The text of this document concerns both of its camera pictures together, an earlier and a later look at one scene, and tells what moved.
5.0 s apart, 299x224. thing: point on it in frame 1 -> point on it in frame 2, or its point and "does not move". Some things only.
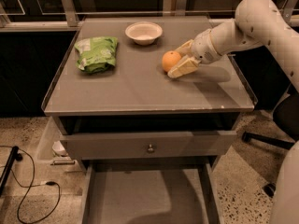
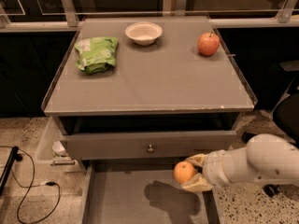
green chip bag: x=96 y=54 does not move
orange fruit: x=169 y=60 -> x=183 y=172
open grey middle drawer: x=152 y=191 does not move
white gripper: x=203 y=49 -> x=215 y=167
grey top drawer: x=149 y=144 does not move
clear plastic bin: x=52 y=153 does not move
